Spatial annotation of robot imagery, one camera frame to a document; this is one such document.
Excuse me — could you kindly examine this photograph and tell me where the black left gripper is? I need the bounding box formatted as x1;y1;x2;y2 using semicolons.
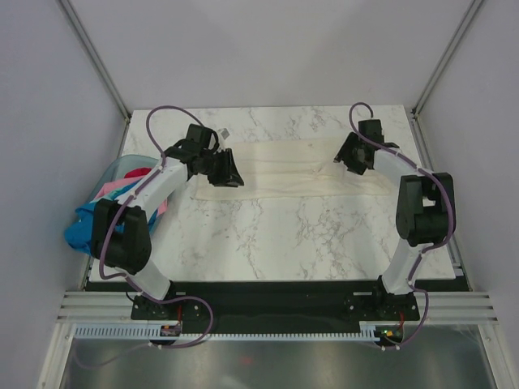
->
199;147;244;188

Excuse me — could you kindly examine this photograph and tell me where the cream white t-shirt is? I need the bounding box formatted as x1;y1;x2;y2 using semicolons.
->
195;138;393;201

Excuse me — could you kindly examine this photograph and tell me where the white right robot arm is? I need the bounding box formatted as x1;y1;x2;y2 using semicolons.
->
334;119;456;319

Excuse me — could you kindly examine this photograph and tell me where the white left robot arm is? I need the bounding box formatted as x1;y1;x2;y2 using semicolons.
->
91;124;244;318

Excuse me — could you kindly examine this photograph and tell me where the red t-shirt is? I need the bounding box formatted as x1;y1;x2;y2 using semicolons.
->
124;167;152;179

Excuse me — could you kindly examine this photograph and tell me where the clear teal-rimmed plastic basket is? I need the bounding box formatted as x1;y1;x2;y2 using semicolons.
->
87;154;175;264

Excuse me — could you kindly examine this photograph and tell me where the pink t-shirt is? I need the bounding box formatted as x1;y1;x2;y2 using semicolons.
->
80;176;144;213

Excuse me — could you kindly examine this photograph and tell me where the blue t-shirt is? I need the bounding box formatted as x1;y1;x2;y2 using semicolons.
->
64;190;159;257

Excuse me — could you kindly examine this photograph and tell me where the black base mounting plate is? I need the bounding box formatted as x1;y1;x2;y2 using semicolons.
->
131;280;420;333

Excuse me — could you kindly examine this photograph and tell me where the white slotted cable duct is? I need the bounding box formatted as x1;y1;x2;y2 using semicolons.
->
74;323;379;341

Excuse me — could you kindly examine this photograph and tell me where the left aluminium corner post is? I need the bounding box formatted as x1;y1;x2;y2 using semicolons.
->
56;0;131;124

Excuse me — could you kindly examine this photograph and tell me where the aluminium corner post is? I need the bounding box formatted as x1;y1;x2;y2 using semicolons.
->
410;0;487;118
56;0;131;124

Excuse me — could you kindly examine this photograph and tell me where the right aluminium corner post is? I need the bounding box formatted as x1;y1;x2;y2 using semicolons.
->
410;0;487;118

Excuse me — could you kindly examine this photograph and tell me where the aluminium frame rail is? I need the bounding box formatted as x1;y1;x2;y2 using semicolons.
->
56;292;498;325

